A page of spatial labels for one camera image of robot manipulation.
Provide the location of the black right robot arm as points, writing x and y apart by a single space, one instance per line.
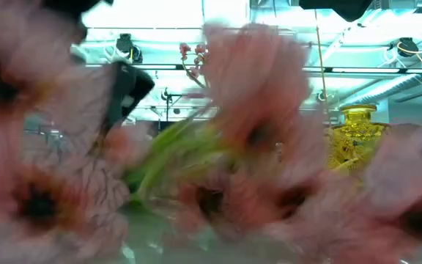
335 7

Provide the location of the yellow glass vase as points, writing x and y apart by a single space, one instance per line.
357 139

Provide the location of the black light stand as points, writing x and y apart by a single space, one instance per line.
167 106

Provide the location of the overhead rig crossbar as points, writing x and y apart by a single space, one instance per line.
379 70

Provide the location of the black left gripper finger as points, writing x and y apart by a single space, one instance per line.
123 88

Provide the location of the pink artificial flower bunch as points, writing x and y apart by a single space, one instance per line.
185 48
255 73

